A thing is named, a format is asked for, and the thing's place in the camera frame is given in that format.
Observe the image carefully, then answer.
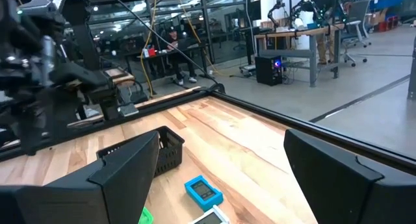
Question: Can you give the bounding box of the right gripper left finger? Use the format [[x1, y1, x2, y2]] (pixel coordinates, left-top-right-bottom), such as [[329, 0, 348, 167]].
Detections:
[[0, 130, 161, 224]]

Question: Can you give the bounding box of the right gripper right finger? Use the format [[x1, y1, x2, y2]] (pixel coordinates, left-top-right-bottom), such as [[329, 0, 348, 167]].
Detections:
[[283, 129, 416, 224]]

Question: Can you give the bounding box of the green plastic basket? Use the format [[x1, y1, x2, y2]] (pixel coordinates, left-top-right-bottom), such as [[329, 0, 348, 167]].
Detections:
[[138, 206, 155, 224]]

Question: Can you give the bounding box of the black plastic basket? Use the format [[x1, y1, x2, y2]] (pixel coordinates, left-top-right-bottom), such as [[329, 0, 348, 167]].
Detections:
[[96, 125, 185, 178]]

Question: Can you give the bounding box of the teal digital display module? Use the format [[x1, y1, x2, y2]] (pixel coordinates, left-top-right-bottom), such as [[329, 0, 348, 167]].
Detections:
[[184, 175, 224, 212]]

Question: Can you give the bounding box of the white digital display module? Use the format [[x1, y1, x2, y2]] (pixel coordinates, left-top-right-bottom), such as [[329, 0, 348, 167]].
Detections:
[[188, 204, 231, 224]]

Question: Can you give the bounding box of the wooden top workbench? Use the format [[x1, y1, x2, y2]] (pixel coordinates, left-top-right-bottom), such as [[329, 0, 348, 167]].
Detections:
[[254, 22, 345, 88]]

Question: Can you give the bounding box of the black computer tower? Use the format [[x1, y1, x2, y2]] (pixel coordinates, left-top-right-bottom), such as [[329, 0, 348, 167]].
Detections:
[[254, 55, 283, 86]]

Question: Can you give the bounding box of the person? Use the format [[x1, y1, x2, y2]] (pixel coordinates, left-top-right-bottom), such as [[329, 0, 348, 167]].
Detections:
[[164, 25, 199, 86], [310, 0, 344, 65]]

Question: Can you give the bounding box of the black desk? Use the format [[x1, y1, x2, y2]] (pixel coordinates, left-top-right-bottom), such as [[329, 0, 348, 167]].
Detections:
[[125, 44, 211, 85]]

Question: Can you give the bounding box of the black aluminium rig frame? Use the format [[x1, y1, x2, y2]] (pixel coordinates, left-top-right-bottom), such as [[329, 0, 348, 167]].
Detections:
[[0, 83, 416, 176]]

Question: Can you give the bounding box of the yellow cable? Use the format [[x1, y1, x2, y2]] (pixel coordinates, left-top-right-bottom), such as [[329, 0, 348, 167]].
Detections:
[[175, 0, 228, 77], [139, 0, 159, 98]]

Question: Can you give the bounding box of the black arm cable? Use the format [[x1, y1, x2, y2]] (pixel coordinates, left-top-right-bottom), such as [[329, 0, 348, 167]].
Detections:
[[103, 0, 226, 93]]

